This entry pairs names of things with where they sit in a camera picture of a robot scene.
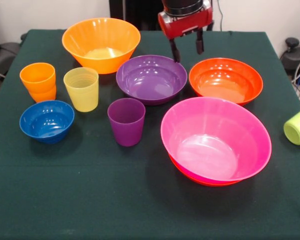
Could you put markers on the large orange plastic bowl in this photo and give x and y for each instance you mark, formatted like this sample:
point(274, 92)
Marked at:
point(102, 32)

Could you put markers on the large pink plastic bowl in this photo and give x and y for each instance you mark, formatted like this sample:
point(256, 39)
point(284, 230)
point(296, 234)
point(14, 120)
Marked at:
point(215, 130)

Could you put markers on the small blue plastic bowl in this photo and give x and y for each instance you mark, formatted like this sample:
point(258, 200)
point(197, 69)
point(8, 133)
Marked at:
point(46, 122)

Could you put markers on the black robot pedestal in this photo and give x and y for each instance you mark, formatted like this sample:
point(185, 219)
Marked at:
point(140, 15)

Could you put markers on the yellow plastic cup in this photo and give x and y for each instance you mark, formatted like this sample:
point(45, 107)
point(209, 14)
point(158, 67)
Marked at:
point(82, 97)

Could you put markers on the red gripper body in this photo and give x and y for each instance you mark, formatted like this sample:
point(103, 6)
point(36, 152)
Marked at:
point(187, 25)

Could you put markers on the orange plastic cup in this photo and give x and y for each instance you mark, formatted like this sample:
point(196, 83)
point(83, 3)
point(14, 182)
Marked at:
point(37, 75)
point(43, 96)

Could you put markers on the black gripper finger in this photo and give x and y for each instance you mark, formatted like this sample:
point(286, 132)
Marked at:
point(199, 42)
point(175, 51)

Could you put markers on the red plastic bowl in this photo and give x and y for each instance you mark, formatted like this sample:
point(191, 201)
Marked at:
point(225, 82)
point(190, 178)

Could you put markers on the purple plastic bowl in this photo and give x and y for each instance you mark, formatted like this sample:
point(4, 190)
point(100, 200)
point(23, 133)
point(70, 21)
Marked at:
point(150, 82)

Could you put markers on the lime green plastic cup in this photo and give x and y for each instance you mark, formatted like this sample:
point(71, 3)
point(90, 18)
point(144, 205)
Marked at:
point(297, 130)

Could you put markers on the purple plastic cup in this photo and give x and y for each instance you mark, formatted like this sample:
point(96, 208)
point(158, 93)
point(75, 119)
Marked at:
point(126, 130)

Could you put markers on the dark green table cloth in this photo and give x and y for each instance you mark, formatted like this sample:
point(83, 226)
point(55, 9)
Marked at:
point(115, 187)

